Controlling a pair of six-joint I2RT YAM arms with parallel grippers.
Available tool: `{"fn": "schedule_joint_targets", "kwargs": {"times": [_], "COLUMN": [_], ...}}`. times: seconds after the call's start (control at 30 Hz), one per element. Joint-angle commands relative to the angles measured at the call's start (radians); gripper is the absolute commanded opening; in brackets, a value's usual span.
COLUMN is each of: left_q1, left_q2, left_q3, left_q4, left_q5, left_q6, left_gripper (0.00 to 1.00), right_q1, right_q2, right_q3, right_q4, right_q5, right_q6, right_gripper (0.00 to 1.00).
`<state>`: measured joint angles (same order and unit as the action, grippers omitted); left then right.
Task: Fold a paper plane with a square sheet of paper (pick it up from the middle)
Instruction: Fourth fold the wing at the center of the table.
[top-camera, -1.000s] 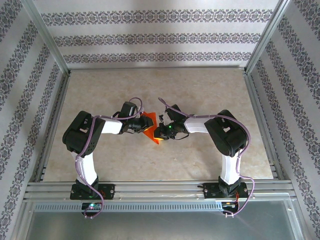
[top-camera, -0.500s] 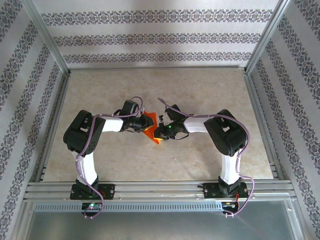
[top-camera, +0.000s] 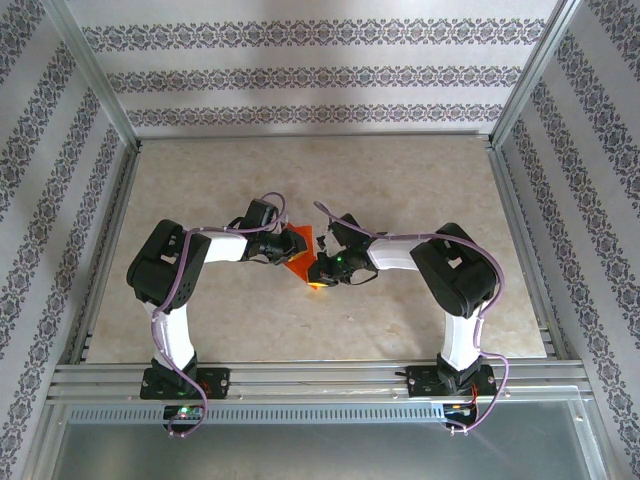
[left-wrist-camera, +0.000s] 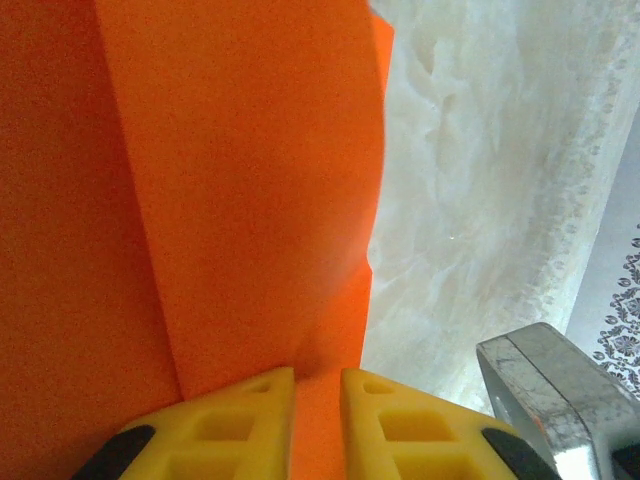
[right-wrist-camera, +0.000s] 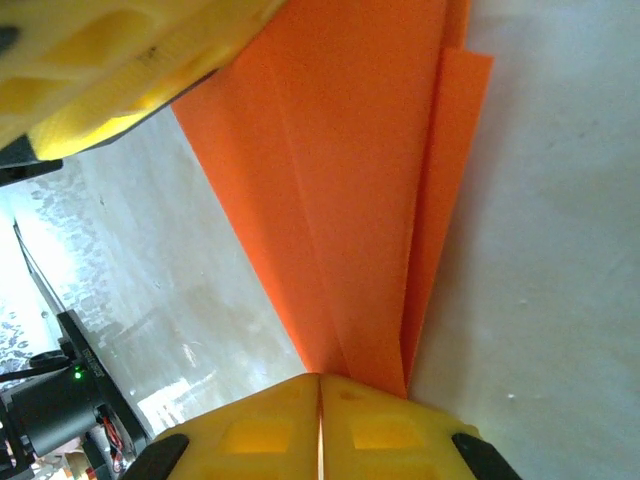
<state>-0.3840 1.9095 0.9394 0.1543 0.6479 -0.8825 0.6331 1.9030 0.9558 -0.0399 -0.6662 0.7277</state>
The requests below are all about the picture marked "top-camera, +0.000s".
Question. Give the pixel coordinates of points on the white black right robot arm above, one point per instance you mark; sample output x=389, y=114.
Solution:
x=460, y=340

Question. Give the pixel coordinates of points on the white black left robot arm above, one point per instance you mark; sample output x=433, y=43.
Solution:
x=172, y=335

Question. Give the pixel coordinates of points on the grey metal sheet panel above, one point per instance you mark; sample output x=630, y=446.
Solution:
x=320, y=455

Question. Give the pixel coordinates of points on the controller board with orange light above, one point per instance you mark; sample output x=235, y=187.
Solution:
x=457, y=409

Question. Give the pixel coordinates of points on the controller board with green light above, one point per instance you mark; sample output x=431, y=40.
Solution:
x=182, y=412

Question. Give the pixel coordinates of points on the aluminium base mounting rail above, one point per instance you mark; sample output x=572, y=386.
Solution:
x=320, y=380

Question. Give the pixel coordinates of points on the aluminium rail along patterned wall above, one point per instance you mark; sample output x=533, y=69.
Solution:
x=315, y=135

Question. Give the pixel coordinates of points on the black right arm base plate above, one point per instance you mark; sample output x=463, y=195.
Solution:
x=420, y=382

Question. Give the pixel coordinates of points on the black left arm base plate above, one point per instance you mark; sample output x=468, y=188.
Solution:
x=217, y=382

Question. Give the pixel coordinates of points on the aluminium side rail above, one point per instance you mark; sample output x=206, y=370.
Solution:
x=512, y=200
x=116, y=200

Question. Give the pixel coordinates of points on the aluminium frame post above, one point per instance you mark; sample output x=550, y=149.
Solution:
x=94, y=75
x=535, y=75

